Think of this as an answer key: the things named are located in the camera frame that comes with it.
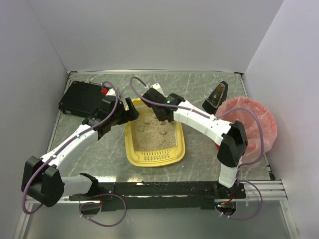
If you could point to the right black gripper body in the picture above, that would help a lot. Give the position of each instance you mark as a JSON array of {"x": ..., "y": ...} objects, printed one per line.
[{"x": 151, "y": 94}]

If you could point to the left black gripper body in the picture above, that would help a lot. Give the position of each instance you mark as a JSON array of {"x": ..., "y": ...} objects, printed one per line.
[{"x": 127, "y": 114}]

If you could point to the yellow litter box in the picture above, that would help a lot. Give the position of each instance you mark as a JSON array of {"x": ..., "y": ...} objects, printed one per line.
[{"x": 154, "y": 158}]

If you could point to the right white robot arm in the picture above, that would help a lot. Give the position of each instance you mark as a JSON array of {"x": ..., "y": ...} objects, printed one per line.
[{"x": 230, "y": 137}]

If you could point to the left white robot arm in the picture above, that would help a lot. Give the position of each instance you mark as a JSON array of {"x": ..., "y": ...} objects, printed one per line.
[{"x": 42, "y": 178}]

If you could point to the cat litter pellets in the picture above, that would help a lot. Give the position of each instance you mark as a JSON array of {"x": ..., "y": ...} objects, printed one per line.
[{"x": 150, "y": 134}]

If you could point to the black flat box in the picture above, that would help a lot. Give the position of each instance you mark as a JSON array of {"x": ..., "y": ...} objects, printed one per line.
[{"x": 81, "y": 99}]

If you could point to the black metronome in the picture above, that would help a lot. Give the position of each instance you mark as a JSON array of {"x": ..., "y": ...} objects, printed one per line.
[{"x": 216, "y": 98}]

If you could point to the red basket with bag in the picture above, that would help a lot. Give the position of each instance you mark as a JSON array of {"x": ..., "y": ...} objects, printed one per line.
[{"x": 266, "y": 119}]

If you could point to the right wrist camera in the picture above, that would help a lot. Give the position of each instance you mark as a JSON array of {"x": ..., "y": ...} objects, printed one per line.
[{"x": 157, "y": 87}]

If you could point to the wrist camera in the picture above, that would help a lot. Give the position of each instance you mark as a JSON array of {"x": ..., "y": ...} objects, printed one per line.
[
  {"x": 157, "y": 87},
  {"x": 109, "y": 91}
]

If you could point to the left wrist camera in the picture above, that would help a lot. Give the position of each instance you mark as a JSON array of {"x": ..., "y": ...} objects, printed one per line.
[{"x": 109, "y": 91}]

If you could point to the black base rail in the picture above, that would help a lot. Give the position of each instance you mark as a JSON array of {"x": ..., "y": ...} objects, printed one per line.
[{"x": 161, "y": 195}]

